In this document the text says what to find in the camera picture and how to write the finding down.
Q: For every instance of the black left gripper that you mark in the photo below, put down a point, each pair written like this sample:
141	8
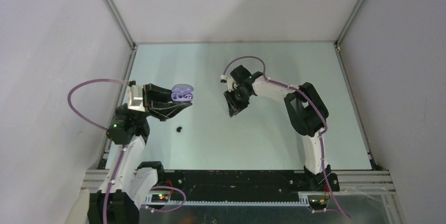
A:
156	100

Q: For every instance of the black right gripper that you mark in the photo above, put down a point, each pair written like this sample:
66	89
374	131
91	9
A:
234	107

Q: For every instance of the purple earbud charging case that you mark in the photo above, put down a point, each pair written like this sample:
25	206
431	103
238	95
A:
180	88

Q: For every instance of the purple wireless earbud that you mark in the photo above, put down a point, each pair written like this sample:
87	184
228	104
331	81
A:
185	97

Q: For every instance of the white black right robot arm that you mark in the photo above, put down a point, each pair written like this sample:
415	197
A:
306	111

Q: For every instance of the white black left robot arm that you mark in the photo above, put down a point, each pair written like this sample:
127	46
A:
123	192

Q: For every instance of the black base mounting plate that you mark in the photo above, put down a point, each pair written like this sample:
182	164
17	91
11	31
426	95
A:
240	186

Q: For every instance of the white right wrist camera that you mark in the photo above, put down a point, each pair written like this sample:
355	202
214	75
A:
229	81

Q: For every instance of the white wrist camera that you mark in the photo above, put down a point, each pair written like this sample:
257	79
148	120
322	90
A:
229	81
136	98

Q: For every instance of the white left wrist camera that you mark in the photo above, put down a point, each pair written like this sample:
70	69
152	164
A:
136	98

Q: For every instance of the aluminium frame post left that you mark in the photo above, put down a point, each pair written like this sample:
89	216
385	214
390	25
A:
114	11

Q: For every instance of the aluminium frame post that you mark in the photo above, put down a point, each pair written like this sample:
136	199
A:
114	11
349	22

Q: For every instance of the aluminium frame post right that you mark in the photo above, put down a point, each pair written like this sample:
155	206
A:
349	22

